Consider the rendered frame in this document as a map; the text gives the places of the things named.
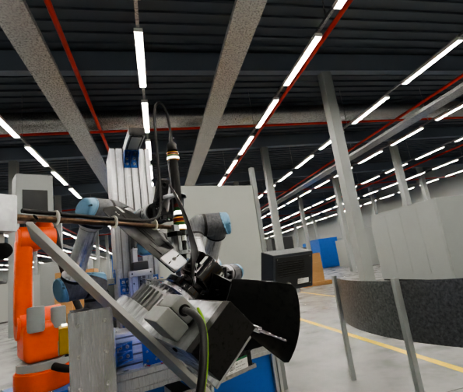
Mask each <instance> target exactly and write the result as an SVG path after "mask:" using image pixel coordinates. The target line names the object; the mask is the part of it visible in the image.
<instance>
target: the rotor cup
mask: <svg viewBox="0 0 463 392"><path fill-rule="evenodd" d="M205 256H206V257H207V258H206V259H205V261H204V262H203V263H202V264H200V262H201V261H202V260H203V259H204V257H205ZM188 263H191V258H189V259H188V261H187V262H186V263H185V264H184V265H183V266H182V268H181V276H178V275H173V274H170V275H169V276H168V277H167V278H166V281H170V282H172V283H174V284H176V285H178V286H180V287H181V288H182V289H183V290H184V291H186V292H187V293H188V294H189V295H190V296H191V297H192V298H193V299H203V300H204V298H203V297H202V295H203V294H205V295H208V294H209V290H210V287H211V284H212V279H213V276H214V274H217V275H220V274H221V272H222V275H221V276H222V277H223V276H224V271H223V269H222V267H221V266H220V264H219V263H218V262H217V261H216V260H215V259H214V258H213V257H211V256H210V255H208V254H207V253H205V252H202V251H199V256H198V259H197V261H196V264H198V267H197V271H196V273H197V276H196V283H195V284H194V285H193V283H192V280H191V269H188Z"/></svg>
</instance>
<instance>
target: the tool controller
mask: <svg viewBox="0 0 463 392"><path fill-rule="evenodd" d="M261 280H262V281H268V282H281V283H286V284H292V285H293V286H294V287H295V288H296V289H298V288H303V287H308V286H312V285H313V251H312V250H307V249H303V248H299V247H298V248H291V249H285V250H273V251H265V252H261Z"/></svg>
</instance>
